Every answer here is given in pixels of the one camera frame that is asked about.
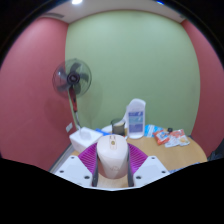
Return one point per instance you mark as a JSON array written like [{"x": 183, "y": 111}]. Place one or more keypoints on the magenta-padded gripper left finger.
[{"x": 75, "y": 166}]

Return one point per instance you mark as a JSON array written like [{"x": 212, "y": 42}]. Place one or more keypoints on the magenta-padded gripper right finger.
[{"x": 148, "y": 168}]

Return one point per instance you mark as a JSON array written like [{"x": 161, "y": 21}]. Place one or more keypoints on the pale pink computer mouse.
[{"x": 112, "y": 156}]

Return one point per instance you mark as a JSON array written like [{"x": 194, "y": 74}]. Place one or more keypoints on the white tissue box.
[{"x": 81, "y": 140}]

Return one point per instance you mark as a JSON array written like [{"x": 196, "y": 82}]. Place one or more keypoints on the blue snack packet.
[{"x": 150, "y": 130}]

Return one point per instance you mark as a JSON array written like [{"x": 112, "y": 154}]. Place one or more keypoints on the white and orange snack packet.
[{"x": 178, "y": 138}]

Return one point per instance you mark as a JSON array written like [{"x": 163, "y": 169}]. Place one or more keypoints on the small black object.
[{"x": 169, "y": 129}]

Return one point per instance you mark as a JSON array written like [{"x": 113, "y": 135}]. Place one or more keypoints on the white and blue sign stand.
[{"x": 136, "y": 121}]

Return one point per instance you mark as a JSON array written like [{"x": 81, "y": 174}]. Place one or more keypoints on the dark mesh pen cup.
[{"x": 118, "y": 127}]

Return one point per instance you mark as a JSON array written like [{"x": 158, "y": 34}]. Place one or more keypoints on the black and red standing fan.
[{"x": 72, "y": 78}]

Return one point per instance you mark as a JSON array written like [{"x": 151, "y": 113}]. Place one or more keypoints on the ceiling light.
[{"x": 76, "y": 1}]

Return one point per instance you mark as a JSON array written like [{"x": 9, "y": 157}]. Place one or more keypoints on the white wall outlet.
[{"x": 69, "y": 127}]

